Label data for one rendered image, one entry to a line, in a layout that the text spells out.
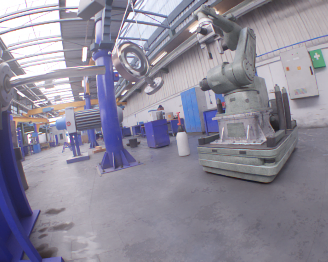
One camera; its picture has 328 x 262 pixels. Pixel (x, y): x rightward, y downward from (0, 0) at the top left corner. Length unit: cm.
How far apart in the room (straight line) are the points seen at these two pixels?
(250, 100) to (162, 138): 293
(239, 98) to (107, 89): 204
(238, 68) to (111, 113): 200
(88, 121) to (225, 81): 384
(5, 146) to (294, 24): 570
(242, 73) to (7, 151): 215
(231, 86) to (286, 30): 361
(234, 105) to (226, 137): 34
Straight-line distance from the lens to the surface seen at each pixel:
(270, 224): 94
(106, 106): 257
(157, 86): 130
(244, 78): 143
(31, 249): 92
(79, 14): 40
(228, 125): 154
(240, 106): 149
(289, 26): 483
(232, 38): 215
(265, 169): 126
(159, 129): 397
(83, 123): 453
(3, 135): 154
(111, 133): 253
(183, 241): 86
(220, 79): 151
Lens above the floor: 62
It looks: 3 degrees down
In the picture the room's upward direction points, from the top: 9 degrees counter-clockwise
